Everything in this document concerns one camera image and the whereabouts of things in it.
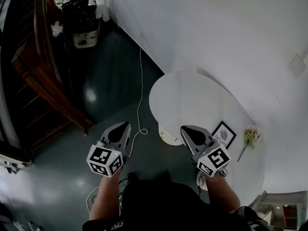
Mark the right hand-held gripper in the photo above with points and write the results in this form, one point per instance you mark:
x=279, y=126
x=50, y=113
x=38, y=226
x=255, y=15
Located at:
x=211, y=157

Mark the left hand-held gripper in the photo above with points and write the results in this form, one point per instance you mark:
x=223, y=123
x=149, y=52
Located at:
x=113, y=150

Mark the person's right forearm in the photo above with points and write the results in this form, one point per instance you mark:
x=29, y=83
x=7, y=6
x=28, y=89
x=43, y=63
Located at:
x=221, y=194

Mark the person's left forearm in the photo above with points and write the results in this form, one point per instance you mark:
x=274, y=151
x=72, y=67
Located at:
x=106, y=196

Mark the white dressing table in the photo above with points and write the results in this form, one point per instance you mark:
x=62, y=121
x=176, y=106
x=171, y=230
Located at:
x=192, y=97

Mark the black framed picture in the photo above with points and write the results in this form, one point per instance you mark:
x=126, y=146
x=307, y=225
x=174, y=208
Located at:
x=225, y=135

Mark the pale pink flower stem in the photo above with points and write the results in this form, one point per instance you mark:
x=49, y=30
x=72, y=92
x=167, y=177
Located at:
x=251, y=135

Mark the person's black shirt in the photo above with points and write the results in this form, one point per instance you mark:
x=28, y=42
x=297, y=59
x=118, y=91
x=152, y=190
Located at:
x=163, y=206

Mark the grey shelf unit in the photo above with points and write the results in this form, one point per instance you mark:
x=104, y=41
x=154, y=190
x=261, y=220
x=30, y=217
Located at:
x=281, y=208

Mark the white box appliance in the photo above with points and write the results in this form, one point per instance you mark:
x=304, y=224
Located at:
x=86, y=38

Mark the white fluffy cloth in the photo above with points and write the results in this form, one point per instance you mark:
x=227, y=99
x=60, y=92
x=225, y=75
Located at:
x=57, y=29

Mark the white bin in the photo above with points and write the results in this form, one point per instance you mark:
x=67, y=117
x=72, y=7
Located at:
x=103, y=12

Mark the black bag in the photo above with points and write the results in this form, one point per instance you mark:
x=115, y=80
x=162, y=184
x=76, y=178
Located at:
x=78, y=11

